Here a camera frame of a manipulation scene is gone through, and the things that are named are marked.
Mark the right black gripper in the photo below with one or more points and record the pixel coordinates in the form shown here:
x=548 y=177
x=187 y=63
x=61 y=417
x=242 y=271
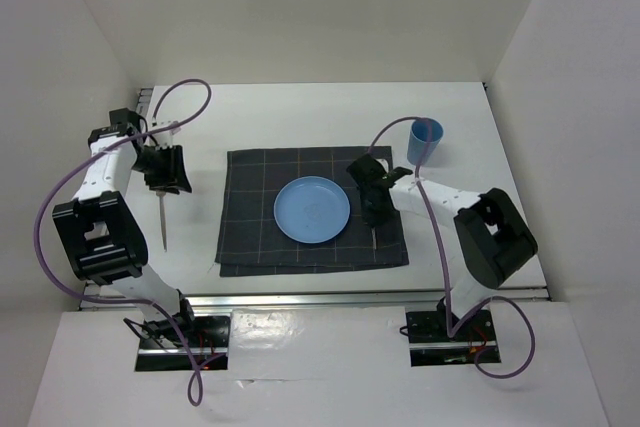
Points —
x=370 y=218

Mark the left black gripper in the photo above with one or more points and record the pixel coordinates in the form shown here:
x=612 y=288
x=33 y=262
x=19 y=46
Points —
x=174 y=176

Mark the silver fork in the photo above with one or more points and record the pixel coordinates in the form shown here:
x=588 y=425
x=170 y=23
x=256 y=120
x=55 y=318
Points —
x=162 y=218

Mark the blue plastic cup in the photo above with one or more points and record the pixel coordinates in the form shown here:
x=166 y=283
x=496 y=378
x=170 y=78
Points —
x=424 y=137

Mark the blue plastic plate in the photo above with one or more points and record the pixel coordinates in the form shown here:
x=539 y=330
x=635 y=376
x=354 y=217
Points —
x=311 y=210

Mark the dark grey checked cloth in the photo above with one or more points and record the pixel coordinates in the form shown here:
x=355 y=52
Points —
x=251 y=244

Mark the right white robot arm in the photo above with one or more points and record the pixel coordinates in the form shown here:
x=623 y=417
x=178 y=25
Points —
x=494 y=238

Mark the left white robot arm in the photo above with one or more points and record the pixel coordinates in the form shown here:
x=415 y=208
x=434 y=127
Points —
x=103 y=241

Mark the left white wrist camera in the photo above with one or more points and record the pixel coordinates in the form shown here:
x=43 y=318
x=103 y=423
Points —
x=166 y=127

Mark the aluminium left rail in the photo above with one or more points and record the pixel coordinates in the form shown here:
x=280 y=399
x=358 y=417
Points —
x=143 y=101

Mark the aluminium rail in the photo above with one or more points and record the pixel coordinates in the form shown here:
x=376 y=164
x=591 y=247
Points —
x=143 y=101
x=312 y=300

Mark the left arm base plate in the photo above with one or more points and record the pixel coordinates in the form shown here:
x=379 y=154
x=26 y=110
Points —
x=207 y=338

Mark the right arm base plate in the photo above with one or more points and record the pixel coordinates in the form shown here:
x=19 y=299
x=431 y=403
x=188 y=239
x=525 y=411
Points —
x=429 y=344

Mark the aluminium front rail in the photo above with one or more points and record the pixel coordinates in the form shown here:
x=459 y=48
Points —
x=312 y=300

